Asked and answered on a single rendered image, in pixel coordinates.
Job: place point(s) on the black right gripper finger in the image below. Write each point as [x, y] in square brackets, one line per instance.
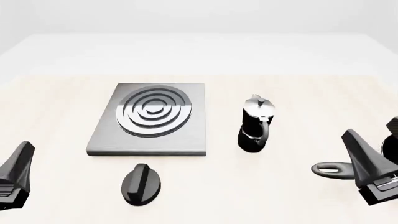
[393, 127]
[362, 161]

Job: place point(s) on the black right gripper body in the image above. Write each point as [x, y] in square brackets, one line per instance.
[381, 191]

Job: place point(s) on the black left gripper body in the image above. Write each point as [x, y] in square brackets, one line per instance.
[12, 198]

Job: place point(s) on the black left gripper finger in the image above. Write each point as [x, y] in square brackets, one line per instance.
[18, 165]

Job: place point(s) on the flat black stove plate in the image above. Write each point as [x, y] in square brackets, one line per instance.
[105, 142]

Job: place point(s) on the black and silver moka pot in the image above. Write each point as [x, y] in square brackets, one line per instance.
[250, 130]

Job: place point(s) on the round black stove knob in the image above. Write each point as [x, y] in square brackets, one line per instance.
[140, 186]

